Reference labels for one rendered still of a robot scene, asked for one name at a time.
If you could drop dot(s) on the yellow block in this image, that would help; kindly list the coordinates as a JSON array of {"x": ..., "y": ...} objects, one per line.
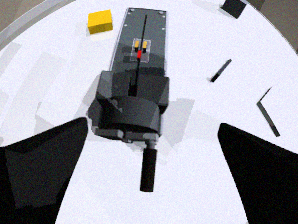
[{"x": 99, "y": 21}]

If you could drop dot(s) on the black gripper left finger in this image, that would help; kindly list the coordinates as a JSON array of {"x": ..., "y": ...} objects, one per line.
[{"x": 35, "y": 172}]

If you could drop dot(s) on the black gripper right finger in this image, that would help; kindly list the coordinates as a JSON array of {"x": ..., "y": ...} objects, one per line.
[{"x": 266, "y": 175}]

